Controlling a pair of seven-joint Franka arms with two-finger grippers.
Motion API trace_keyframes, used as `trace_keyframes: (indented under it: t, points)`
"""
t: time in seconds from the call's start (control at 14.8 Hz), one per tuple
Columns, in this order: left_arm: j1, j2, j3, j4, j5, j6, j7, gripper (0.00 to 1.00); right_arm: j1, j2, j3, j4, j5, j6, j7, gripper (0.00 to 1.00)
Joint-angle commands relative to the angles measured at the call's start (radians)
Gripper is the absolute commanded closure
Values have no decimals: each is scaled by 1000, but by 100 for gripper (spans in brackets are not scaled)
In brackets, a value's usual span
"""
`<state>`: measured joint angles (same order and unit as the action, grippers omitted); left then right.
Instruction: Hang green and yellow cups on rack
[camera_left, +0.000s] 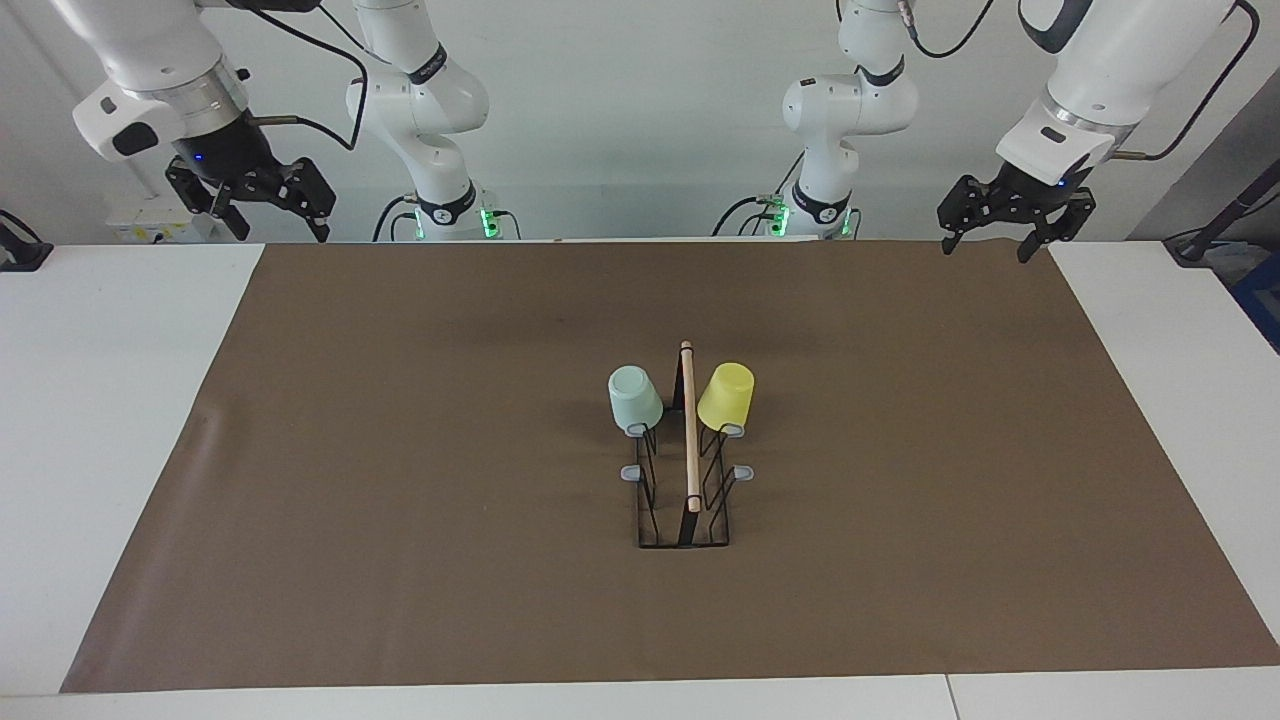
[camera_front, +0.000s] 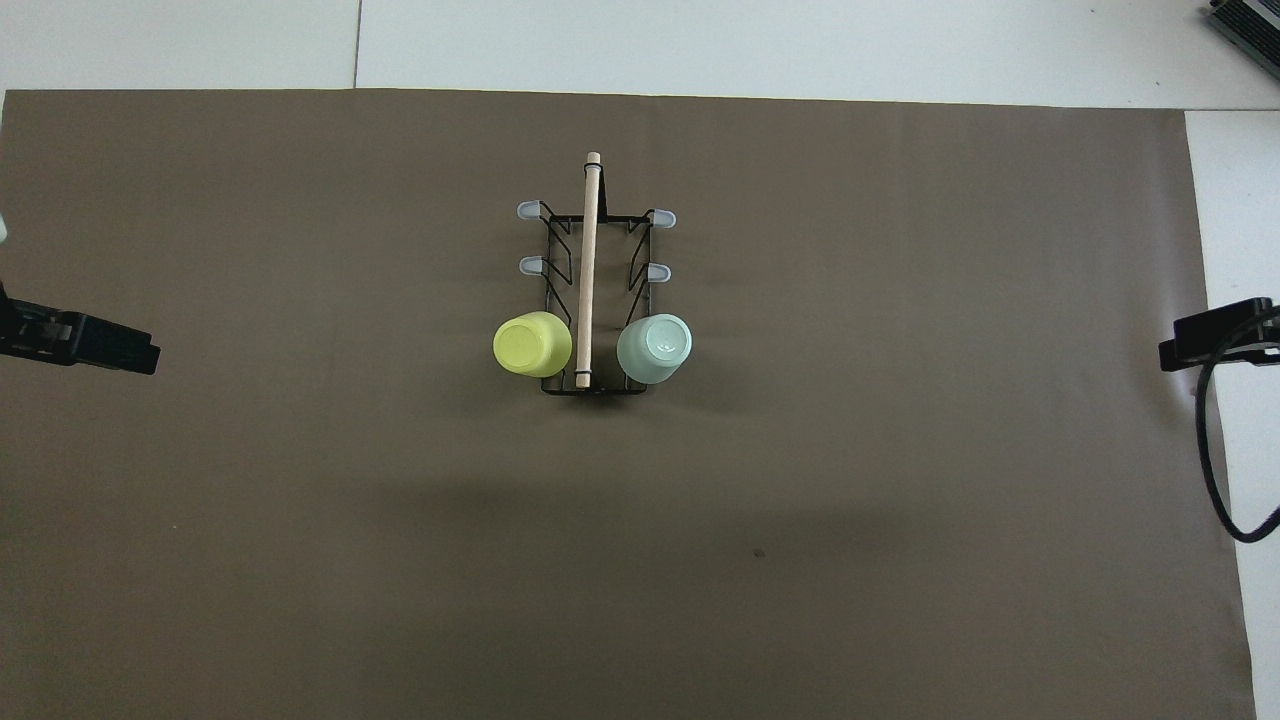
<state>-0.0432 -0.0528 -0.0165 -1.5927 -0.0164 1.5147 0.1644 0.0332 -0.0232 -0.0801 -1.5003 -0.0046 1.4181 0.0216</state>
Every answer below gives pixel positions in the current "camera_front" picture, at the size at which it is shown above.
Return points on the yellow plastic cup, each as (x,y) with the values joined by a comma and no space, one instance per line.
(530,345)

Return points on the dark ribbed metal device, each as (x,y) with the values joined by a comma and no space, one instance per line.
(1250,22)

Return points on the pale green plastic cup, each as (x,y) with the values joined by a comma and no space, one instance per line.
(655,348)

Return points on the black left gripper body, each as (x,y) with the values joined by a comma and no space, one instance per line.
(35,335)

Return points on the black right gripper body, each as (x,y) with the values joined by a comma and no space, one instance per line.
(1245,330)

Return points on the brown table mat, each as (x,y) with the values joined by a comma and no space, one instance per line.
(400,500)

